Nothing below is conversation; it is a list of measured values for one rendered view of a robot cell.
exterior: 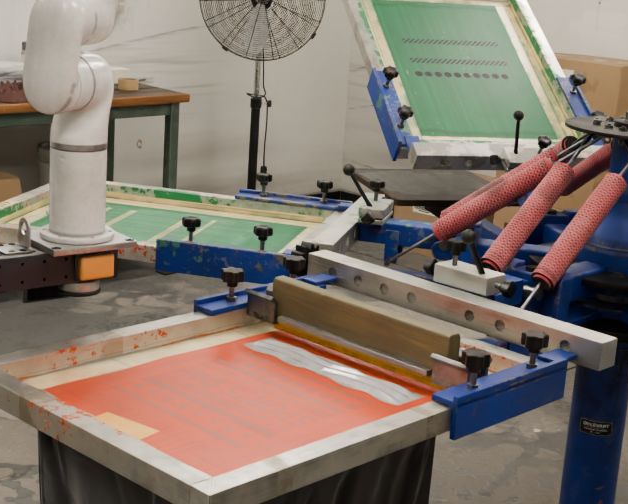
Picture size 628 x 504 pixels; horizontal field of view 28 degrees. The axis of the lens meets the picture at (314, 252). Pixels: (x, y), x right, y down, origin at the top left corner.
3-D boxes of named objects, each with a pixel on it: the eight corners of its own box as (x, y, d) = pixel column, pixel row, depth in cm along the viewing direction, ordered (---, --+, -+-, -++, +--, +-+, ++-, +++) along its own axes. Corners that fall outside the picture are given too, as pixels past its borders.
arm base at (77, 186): (19, 227, 219) (19, 139, 215) (84, 220, 226) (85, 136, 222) (60, 248, 207) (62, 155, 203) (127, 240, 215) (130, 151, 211)
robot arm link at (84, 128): (120, 145, 215) (123, 51, 211) (80, 156, 203) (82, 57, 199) (71, 139, 218) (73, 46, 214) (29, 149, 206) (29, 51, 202)
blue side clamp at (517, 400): (454, 441, 189) (458, 397, 188) (428, 430, 193) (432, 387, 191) (563, 397, 211) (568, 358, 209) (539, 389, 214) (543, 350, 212)
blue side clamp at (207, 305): (210, 342, 226) (212, 305, 224) (192, 335, 229) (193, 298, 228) (324, 314, 247) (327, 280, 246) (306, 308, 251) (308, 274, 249)
